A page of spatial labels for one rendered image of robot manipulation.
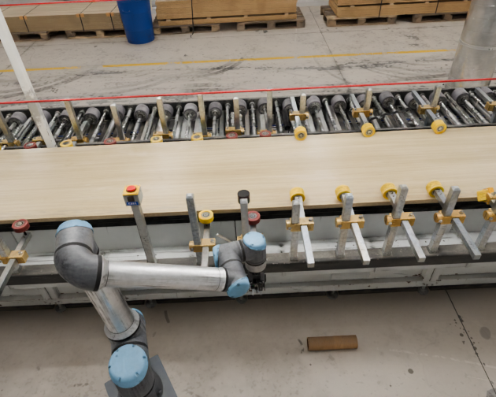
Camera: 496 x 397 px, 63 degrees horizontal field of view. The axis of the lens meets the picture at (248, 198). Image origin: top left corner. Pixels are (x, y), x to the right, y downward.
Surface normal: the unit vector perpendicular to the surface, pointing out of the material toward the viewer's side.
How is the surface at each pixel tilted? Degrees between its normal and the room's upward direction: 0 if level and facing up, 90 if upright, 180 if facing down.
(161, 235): 90
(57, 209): 0
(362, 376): 0
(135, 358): 5
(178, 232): 90
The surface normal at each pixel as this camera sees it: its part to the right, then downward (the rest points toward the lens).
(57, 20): 0.00, 0.65
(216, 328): -0.04, -0.76
